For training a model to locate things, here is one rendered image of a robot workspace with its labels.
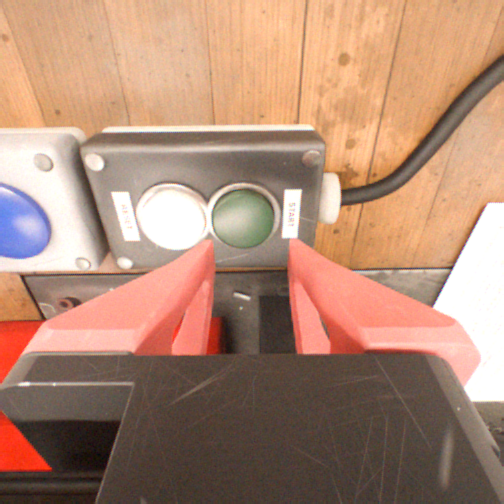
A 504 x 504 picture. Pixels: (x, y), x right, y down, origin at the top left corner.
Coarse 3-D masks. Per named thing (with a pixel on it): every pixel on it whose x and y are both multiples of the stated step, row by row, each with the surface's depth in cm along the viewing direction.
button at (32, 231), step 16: (0, 192) 14; (16, 192) 14; (0, 208) 14; (16, 208) 14; (32, 208) 14; (0, 224) 15; (16, 224) 15; (32, 224) 15; (48, 224) 15; (0, 240) 15; (16, 240) 15; (32, 240) 15; (48, 240) 16; (16, 256) 16; (32, 256) 16
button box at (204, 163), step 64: (128, 128) 16; (192, 128) 16; (256, 128) 16; (448, 128) 15; (128, 192) 15; (192, 192) 14; (320, 192) 15; (384, 192) 16; (128, 256) 17; (256, 256) 17
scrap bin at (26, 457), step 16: (32, 320) 24; (0, 336) 22; (16, 336) 22; (32, 336) 22; (176, 336) 22; (208, 336) 22; (224, 336) 24; (0, 352) 21; (16, 352) 21; (208, 352) 21; (224, 352) 23; (0, 368) 20; (0, 384) 19; (0, 416) 29; (0, 432) 28; (16, 432) 28; (0, 448) 27; (16, 448) 27; (32, 448) 27; (0, 464) 26; (16, 464) 26; (32, 464) 26
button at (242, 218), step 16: (240, 192) 14; (256, 192) 14; (224, 208) 14; (240, 208) 14; (256, 208) 14; (272, 208) 15; (224, 224) 15; (240, 224) 15; (256, 224) 15; (272, 224) 15; (224, 240) 15; (240, 240) 15; (256, 240) 15
